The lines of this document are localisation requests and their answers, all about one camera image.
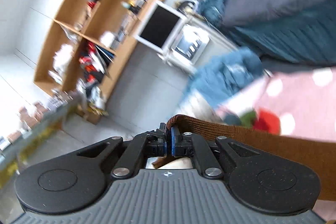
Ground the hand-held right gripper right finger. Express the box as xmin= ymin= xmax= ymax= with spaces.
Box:
xmin=170 ymin=127 xmax=261 ymax=178

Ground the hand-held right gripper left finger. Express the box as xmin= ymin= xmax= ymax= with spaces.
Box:
xmin=78 ymin=122 xmax=169 ymax=179

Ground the brown knit sweater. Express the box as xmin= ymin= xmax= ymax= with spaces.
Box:
xmin=152 ymin=114 xmax=336 ymax=201

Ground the green knit garment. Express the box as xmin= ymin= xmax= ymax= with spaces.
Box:
xmin=239 ymin=110 xmax=259 ymax=127

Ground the blue cloth pile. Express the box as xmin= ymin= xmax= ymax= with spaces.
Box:
xmin=197 ymin=0 xmax=240 ymax=24
xmin=182 ymin=47 xmax=264 ymax=110

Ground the orange knit garment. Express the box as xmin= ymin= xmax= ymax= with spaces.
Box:
xmin=253 ymin=109 xmax=282 ymax=135

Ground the white machine cabinet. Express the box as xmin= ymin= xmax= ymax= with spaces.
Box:
xmin=157 ymin=15 xmax=237 ymax=75

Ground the white monitor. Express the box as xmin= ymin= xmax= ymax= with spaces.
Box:
xmin=134 ymin=0 xmax=188 ymax=54

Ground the cluttered workbench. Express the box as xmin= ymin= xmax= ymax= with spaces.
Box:
xmin=0 ymin=97 xmax=82 ymax=188

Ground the wooden shelf unit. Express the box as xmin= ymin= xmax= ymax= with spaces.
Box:
xmin=34 ymin=0 xmax=168 ymax=125

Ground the pink dotted blanket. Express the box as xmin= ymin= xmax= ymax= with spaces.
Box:
xmin=215 ymin=67 xmax=336 ymax=224

